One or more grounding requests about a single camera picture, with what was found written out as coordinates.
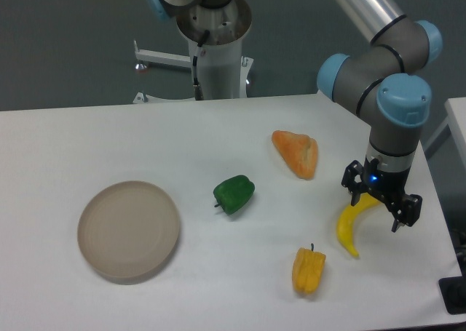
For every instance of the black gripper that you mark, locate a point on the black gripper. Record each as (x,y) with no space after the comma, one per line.
(387,187)

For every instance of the green toy bell pepper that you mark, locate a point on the green toy bell pepper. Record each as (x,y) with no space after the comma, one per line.
(234,193)

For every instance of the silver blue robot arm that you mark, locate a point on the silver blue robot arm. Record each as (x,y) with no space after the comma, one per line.
(380,87)

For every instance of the yellow toy bell pepper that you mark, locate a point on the yellow toy bell pepper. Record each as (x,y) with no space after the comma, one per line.
(307,270)

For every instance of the yellow toy banana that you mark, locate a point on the yellow toy banana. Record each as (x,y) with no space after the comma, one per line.
(346,221)

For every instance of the orange toy bread piece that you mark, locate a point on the orange toy bread piece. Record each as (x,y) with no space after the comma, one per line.
(299,152)

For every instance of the white side table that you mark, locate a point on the white side table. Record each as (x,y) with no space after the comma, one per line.
(453,125)

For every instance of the black device at table edge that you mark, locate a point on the black device at table edge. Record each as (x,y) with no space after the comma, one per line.
(453,288)

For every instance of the beige round plate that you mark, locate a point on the beige round plate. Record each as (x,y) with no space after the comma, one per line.
(128,231)

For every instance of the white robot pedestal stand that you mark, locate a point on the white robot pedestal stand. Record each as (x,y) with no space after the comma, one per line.
(214,36)

